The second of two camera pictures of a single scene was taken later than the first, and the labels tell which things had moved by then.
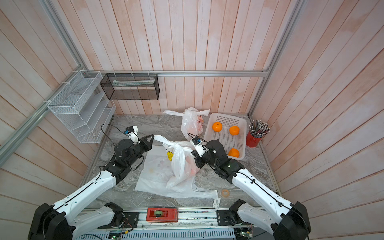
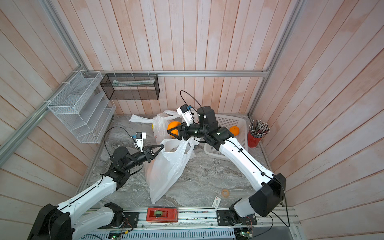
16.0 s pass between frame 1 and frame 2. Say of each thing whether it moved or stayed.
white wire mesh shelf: stayed
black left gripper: moved
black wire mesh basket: stayed
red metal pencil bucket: stayed
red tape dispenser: stayed
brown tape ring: stayed
